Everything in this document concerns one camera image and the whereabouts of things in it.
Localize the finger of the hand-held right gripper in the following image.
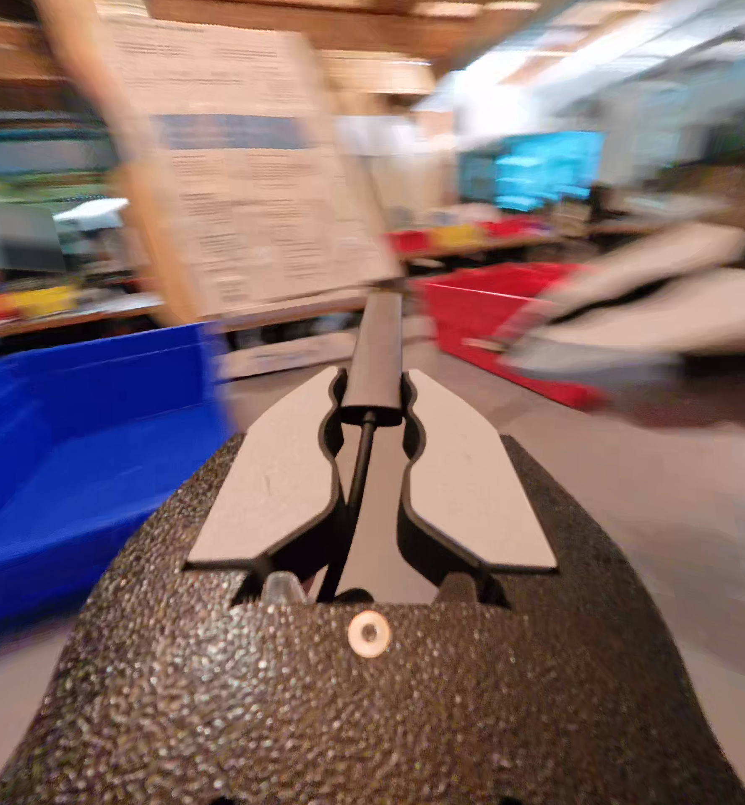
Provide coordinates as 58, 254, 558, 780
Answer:
536, 223, 745, 317
501, 269, 745, 384

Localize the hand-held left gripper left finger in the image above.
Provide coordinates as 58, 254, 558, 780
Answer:
185, 368, 343, 582

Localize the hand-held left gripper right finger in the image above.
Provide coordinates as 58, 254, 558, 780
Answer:
399, 370, 560, 587

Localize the grey usb hub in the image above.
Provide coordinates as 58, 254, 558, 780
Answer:
316, 292, 406, 602

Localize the red plastic bin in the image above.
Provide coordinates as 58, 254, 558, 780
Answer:
410, 261, 606, 410

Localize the blue plastic bin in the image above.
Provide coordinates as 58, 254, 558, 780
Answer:
0, 321, 235, 636

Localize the yellow storage crate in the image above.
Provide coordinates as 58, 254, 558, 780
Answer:
432, 223, 483, 249

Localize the white instruction sheet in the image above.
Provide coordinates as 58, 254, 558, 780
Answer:
105, 25, 399, 315

